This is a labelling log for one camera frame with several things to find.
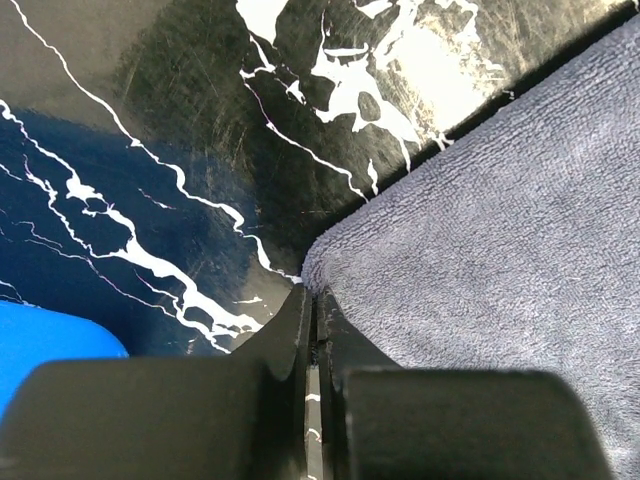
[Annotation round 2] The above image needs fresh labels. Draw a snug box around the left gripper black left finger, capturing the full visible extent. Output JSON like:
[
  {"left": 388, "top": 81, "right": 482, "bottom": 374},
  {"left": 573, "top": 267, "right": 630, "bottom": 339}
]
[{"left": 1, "top": 286, "right": 312, "bottom": 479}]

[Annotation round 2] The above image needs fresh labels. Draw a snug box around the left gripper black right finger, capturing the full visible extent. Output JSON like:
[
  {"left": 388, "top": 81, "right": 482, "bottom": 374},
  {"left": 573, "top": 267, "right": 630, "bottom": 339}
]
[{"left": 316, "top": 292, "right": 612, "bottom": 479}]

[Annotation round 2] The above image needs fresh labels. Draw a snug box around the dark grey-blue towel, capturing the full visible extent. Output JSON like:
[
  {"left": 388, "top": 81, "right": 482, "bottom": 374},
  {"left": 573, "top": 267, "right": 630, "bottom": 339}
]
[{"left": 302, "top": 18, "right": 639, "bottom": 479}]

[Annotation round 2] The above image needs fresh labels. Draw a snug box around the blue plastic bin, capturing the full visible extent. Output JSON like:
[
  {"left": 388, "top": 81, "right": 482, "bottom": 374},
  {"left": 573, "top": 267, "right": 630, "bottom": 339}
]
[{"left": 1, "top": 300, "right": 129, "bottom": 414}]

